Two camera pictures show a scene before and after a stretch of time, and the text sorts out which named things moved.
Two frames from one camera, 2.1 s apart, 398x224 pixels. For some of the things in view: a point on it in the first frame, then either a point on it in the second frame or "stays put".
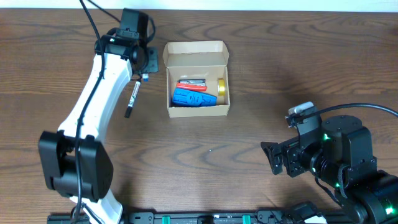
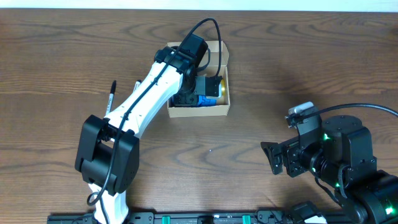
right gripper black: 288,155 stays put
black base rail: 259,216 stays put
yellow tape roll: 221,86 stays put
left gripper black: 152,61 -> 185,99
